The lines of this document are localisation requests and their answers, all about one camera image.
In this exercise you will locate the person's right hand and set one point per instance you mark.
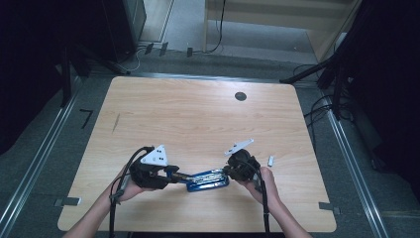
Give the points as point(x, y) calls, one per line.
point(267, 188)

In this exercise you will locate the metal floor rail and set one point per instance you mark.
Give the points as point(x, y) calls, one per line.
point(36, 158)
point(355, 172)

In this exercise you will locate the black round table grommet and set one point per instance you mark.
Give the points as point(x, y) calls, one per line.
point(240, 96)

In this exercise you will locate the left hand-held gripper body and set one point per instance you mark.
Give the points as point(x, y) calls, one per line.
point(148, 173)

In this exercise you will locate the blue stapler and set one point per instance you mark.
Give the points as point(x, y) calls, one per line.
point(204, 186)

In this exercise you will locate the dark cabinet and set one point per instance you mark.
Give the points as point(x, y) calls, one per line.
point(125, 26)

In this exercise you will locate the silver staple strip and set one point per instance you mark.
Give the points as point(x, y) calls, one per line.
point(270, 161)

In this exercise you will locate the black tape floor mark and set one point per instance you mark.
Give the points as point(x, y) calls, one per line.
point(86, 118)

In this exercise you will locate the light wooden furniture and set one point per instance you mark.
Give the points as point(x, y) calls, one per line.
point(280, 20)

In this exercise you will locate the person's left hand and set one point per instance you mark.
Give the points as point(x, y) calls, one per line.
point(130, 191)

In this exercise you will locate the grey tape piece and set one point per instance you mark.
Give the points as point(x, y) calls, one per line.
point(328, 207)
point(67, 201)

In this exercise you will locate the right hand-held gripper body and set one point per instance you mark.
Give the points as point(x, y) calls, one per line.
point(244, 165)

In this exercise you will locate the black metal stand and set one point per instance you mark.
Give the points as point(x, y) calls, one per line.
point(330, 69)

